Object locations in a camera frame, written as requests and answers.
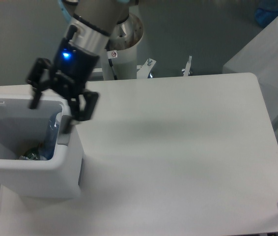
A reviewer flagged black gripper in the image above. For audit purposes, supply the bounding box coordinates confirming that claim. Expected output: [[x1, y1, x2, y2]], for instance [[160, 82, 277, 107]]
[[26, 38, 99, 134]]

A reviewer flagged white plastic trash can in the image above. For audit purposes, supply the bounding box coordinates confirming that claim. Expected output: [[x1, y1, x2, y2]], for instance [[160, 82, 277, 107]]
[[0, 94, 83, 198]]

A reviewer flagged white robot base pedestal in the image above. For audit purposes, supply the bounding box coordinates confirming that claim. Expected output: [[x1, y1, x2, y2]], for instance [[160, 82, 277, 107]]
[[100, 12, 144, 81]]

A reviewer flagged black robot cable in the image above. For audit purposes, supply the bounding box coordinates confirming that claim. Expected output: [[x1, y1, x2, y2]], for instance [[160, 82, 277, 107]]
[[108, 58, 118, 81]]

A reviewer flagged metal table clamp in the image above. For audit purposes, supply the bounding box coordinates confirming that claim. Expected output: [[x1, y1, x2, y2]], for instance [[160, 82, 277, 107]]
[[181, 55, 193, 76]]

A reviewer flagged clear plastic water bottle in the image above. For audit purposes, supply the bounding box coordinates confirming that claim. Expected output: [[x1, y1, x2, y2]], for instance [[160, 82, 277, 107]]
[[39, 112, 61, 160]]

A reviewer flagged white right mounting bracket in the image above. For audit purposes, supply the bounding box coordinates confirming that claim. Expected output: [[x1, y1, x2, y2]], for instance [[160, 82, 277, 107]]
[[137, 58, 156, 79]]

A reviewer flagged blue object in background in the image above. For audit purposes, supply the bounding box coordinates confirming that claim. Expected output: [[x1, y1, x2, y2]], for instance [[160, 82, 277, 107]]
[[254, 0, 278, 28]]

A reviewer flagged green can in bin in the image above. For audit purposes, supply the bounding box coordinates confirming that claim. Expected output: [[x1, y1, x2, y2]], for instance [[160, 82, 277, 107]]
[[22, 147, 40, 160]]

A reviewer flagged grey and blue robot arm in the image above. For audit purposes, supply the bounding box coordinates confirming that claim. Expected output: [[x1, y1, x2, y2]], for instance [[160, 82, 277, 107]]
[[26, 0, 135, 134]]

